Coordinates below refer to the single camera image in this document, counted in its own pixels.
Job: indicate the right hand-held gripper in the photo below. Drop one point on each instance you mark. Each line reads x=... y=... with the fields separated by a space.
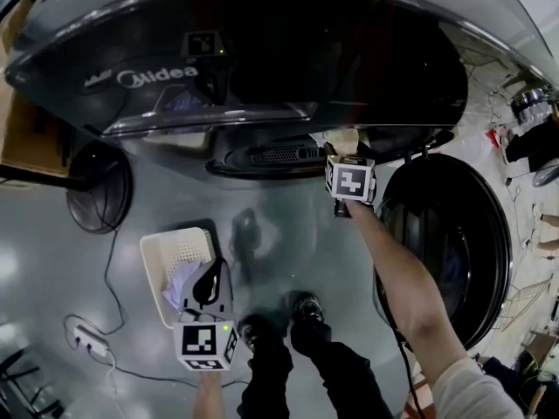
x=349 y=181

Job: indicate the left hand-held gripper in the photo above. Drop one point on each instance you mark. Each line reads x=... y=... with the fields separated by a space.
x=201 y=343

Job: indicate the lilac clothes piece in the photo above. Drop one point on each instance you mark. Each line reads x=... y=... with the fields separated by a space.
x=177 y=286

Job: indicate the beige clothes piece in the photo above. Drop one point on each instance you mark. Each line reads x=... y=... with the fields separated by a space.
x=345 y=140

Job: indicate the cream plastic laundry basket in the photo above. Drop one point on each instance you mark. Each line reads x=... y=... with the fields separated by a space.
x=153 y=256

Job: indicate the black washing machine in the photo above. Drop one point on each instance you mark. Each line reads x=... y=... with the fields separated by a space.
x=305 y=59

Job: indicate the person's left forearm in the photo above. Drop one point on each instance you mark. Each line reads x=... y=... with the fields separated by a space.
x=209 y=395

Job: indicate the person's right forearm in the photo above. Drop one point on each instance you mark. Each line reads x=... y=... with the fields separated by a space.
x=402 y=286

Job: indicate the person's left black shoe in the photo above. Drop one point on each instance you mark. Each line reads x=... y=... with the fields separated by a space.
x=252 y=330

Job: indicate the person's black trousers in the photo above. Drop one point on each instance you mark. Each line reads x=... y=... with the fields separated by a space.
x=271 y=378

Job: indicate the white power strip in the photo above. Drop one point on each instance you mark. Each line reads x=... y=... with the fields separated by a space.
x=91 y=341

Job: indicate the person's light grey shirt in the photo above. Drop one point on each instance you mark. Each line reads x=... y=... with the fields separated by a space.
x=471 y=391

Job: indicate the black pedestal fan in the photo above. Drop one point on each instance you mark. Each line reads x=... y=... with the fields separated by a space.
x=100 y=199

